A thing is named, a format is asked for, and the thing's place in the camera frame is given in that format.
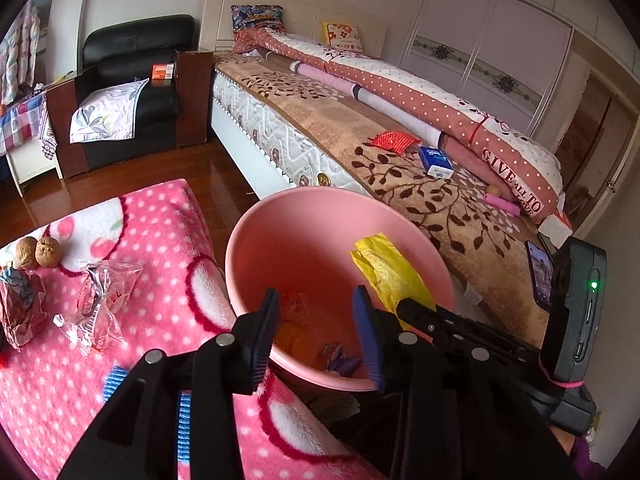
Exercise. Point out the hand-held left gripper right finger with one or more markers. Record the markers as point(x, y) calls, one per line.
point(367, 335)

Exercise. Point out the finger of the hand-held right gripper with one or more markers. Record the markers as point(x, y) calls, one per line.
point(450, 336)
point(450, 321)

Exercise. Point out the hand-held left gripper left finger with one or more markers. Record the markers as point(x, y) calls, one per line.
point(260, 355)

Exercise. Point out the orange plastic wrapper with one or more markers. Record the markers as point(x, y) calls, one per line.
point(295, 337)

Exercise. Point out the yellow plastic bag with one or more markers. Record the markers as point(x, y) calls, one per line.
point(390, 270)

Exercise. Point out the pink plastic bucket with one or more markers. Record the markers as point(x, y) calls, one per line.
point(300, 240)

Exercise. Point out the person's right forearm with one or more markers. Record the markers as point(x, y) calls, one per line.
point(580, 457)

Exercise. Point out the black smartphone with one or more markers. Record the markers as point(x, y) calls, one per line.
point(540, 275)

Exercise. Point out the pink ribbed cylinder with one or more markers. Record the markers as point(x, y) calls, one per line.
point(502, 204)

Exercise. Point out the pink polka dot blanket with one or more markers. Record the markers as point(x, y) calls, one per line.
point(165, 260)

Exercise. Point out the brown leaf pattern blanket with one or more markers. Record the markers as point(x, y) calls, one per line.
point(400, 195)

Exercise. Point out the small tan nut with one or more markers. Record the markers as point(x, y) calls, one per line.
point(494, 190)

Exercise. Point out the blue white tissue pack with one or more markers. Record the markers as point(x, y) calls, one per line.
point(435, 160)

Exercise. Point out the clear plastic wrapper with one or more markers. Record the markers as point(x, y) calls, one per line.
point(107, 285)
point(95, 332)

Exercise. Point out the brown wooden door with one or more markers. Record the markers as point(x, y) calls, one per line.
point(590, 135)

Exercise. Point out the red snack packet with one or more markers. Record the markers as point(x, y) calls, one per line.
point(395, 140)

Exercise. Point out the white bed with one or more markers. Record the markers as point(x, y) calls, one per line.
point(280, 145)

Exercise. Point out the brown walnut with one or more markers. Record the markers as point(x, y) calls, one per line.
point(26, 254)
point(49, 251)

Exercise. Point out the pink polka dot quilt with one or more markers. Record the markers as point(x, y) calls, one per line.
point(400, 85)

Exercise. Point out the rolled pink white quilt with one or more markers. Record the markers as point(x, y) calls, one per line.
point(340, 77)

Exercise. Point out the white floral cloth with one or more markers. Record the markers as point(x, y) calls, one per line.
point(105, 110)

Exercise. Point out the patterned hanging cloth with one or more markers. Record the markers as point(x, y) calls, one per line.
point(47, 145)

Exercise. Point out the small orange box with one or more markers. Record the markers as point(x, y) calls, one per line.
point(163, 71)

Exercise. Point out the yellow floral pillow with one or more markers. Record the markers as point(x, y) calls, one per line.
point(342, 36)

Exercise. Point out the white wooden desk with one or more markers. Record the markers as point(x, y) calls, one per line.
point(30, 160)

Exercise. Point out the white sliding wardrobe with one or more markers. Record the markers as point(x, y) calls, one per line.
point(475, 20)

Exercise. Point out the cartoon print pillow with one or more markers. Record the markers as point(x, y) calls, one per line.
point(255, 17)

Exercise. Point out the checkered tablecloth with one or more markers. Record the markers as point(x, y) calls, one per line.
point(22, 115)

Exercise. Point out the black leather armchair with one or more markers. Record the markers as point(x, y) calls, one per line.
point(135, 35)

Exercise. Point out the pink puffer jacket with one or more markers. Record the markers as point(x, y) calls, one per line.
point(20, 45)

